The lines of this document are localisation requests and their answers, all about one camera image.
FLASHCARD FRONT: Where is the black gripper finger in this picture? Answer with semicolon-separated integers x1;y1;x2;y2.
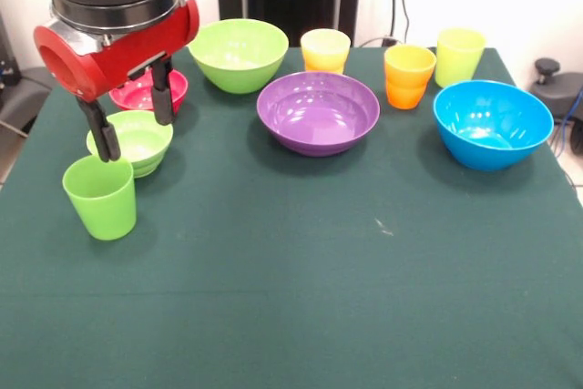
149;56;176;127
75;97;122;164

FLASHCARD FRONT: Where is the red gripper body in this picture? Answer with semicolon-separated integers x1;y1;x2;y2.
33;0;200;103

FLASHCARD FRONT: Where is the green cup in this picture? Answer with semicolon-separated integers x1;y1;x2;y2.
61;154;138;241

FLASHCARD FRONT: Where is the pink bowl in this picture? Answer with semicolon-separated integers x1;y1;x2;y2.
108;68;189;121

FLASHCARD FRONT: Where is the small green bowl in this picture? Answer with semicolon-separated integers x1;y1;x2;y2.
86;109;175;179

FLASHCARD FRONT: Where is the large green bowl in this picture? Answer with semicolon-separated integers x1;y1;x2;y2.
188;18;290;95

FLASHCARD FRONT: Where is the grey caster base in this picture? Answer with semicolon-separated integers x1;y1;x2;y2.
0;66;59;135

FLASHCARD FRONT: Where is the purple bowl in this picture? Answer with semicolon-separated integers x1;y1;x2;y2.
255;71;382;158

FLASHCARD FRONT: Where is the dark green table cloth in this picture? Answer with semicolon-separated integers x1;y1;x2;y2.
0;46;583;389

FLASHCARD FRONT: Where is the orange cup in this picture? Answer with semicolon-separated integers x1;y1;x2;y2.
384;44;437;111

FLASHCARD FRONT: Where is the lime yellow cup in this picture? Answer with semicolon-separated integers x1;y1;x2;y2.
435;27;487;89

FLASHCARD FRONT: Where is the blue bowl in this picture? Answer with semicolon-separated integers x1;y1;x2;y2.
432;79;555;173

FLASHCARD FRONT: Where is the black caster base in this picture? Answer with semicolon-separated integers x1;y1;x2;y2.
529;57;583;111

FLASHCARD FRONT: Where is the blue cable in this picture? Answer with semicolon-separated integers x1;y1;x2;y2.
551;87;583;159

